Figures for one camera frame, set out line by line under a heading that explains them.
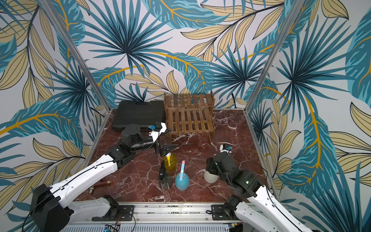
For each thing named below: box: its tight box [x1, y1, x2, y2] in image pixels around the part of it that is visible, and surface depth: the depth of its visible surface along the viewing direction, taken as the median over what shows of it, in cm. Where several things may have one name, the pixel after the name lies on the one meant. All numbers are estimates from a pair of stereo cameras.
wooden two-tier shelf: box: [163, 90, 215, 143], surface depth 93 cm
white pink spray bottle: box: [203, 170, 219, 184], surface depth 83 cm
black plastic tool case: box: [112, 100, 167, 131], surface depth 111 cm
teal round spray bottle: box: [174, 160, 190, 191], surface depth 79 cm
